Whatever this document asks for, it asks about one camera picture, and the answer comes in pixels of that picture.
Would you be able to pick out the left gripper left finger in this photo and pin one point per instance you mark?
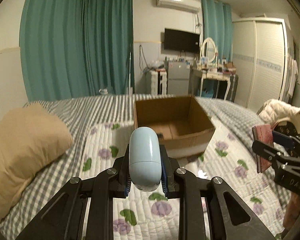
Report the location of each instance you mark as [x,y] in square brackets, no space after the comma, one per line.
[82,208]

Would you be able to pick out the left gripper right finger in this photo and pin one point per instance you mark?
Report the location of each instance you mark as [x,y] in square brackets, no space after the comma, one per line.
[208,209]

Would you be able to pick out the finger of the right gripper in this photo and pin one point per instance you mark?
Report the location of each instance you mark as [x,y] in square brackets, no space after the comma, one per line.
[290,143]
[277,156]

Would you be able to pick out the pink red wallet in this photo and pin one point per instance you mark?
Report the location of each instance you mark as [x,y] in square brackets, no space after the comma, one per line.
[262,134]

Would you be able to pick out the light blue capsule case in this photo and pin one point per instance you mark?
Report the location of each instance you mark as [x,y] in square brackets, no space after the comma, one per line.
[145,159]

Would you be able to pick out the black patterned garment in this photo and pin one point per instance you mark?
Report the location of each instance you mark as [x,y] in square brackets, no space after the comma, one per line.
[287,128]

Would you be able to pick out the cream puffer jacket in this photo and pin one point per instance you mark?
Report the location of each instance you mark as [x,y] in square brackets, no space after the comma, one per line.
[275,111]

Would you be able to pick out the white floral quilted mat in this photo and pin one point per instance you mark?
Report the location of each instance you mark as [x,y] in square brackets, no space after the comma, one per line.
[155,214]

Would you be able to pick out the grey checked bed cover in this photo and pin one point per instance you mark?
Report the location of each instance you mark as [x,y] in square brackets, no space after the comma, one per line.
[82,113]

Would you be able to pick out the dark brown suitcase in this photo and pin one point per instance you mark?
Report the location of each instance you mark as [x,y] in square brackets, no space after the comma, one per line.
[233,87]

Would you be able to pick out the tan pillow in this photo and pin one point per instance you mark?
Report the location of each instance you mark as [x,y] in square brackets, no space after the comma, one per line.
[30,139]

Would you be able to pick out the brown cardboard box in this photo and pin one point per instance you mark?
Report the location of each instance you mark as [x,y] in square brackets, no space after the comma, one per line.
[180,123]

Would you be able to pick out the white louvered wardrobe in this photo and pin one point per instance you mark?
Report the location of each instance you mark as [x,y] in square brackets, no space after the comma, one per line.
[259,54]

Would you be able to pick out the white dressing table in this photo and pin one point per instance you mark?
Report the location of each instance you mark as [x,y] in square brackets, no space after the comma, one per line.
[215,76]

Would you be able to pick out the oval white vanity mirror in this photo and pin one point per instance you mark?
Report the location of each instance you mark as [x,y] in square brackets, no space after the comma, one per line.
[208,51]

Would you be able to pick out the silver mini fridge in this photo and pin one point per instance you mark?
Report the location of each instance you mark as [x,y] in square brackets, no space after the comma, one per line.
[178,76]

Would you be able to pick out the white suitcase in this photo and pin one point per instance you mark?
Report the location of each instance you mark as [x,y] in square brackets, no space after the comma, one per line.
[156,82]

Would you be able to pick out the teal curtain right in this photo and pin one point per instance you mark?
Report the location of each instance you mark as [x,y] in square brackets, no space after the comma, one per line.
[217,17]

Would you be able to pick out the teal curtain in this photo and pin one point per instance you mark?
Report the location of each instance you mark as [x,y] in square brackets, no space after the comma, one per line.
[217,17]
[75,48]

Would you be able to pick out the teal curtain left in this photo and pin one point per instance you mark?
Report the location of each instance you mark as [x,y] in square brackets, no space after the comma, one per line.
[75,48]

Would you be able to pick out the white air conditioner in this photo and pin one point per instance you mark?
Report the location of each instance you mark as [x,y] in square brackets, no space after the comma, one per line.
[192,6]

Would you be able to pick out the black wall television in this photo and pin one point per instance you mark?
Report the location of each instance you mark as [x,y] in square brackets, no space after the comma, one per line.
[181,41]

